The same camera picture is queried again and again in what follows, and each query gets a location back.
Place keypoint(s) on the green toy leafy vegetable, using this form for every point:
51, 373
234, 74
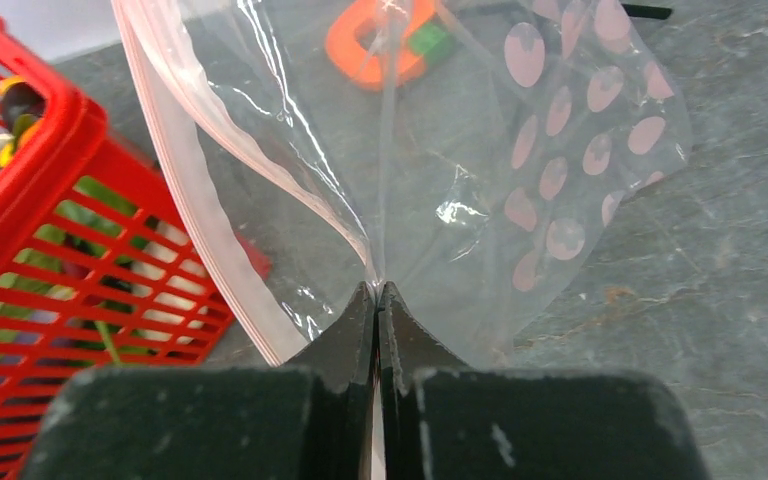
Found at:
111, 340

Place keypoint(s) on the black microphone tripod stand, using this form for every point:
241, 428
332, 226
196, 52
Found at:
647, 12

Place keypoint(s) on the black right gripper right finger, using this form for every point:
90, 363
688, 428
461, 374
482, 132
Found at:
445, 420

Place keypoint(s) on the red plastic shopping basket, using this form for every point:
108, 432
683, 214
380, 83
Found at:
95, 267

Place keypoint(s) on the clear dotted zip bag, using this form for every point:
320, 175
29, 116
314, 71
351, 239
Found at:
478, 189

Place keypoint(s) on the orange letter e block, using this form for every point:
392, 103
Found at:
374, 42

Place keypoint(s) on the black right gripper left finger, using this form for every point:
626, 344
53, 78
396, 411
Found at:
310, 418

